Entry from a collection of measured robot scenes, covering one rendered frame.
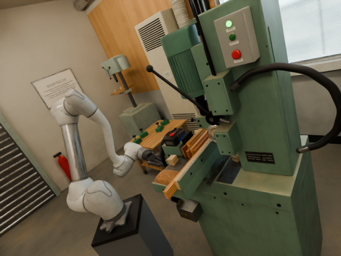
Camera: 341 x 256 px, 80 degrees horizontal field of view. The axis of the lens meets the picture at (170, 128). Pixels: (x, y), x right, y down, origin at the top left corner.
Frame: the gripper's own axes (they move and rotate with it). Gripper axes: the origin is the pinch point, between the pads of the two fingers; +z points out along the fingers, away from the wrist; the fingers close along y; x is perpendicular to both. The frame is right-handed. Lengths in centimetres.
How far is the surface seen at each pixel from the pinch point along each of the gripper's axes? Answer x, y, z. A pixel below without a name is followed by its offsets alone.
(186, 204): 0.3, -19.6, 29.0
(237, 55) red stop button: -85, -12, 48
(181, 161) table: -27.7, -14.7, 23.9
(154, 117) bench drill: 75, 133, -135
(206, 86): -73, -13, 38
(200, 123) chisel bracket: -43, 3, 26
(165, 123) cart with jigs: 47, 96, -79
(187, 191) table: -30, -31, 38
